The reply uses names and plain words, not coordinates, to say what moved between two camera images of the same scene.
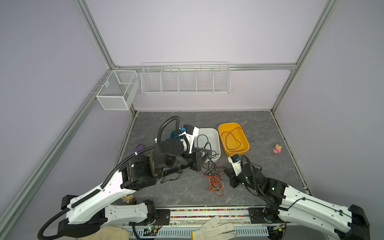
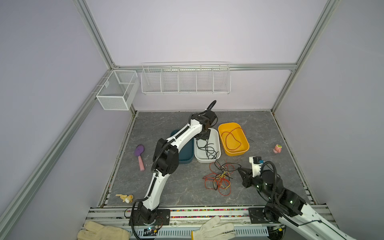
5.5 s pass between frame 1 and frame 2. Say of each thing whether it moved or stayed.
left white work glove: stayed
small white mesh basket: stayed
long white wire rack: stayed
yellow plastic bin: stayed
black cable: moved
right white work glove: stayed
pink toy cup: stayed
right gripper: moved
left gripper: moved
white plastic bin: stayed
